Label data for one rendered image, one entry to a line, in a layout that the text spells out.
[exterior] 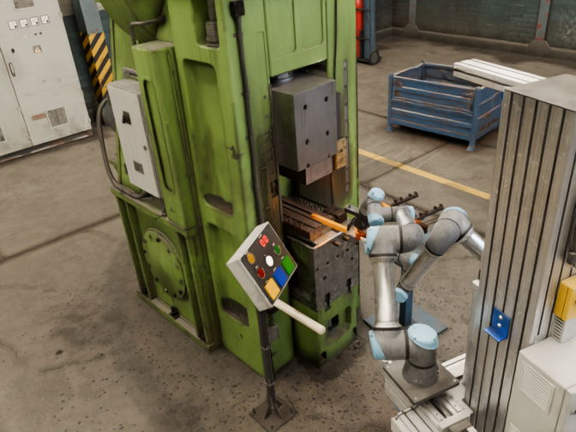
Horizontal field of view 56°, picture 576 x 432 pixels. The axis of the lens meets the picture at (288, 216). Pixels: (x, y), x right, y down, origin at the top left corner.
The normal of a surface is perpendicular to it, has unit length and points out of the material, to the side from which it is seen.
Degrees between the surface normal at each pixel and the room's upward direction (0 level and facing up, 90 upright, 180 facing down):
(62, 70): 90
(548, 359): 0
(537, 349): 0
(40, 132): 90
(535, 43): 90
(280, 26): 90
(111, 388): 0
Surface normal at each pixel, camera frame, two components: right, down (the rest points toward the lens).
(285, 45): 0.69, 0.32
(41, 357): -0.07, -0.86
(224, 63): -0.72, 0.37
